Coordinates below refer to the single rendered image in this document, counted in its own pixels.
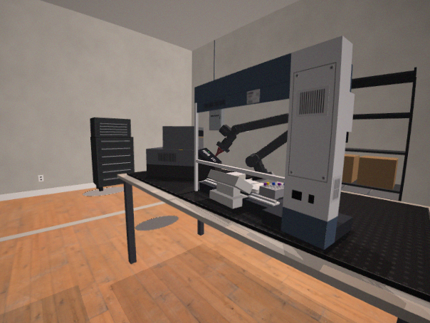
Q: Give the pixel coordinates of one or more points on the black thermal cycler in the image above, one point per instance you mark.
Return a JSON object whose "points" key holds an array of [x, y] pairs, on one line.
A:
{"points": [[176, 159]]}

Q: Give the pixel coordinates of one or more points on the white rectangular block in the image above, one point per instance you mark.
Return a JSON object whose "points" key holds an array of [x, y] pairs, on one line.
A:
{"points": [[243, 176]]}

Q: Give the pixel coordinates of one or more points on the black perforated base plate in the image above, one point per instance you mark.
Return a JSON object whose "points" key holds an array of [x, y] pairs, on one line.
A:
{"points": [[389, 241]]}

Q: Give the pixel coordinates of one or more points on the grey tube rack with coloured caps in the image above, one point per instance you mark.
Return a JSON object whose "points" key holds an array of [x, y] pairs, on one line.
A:
{"points": [[272, 191]]}

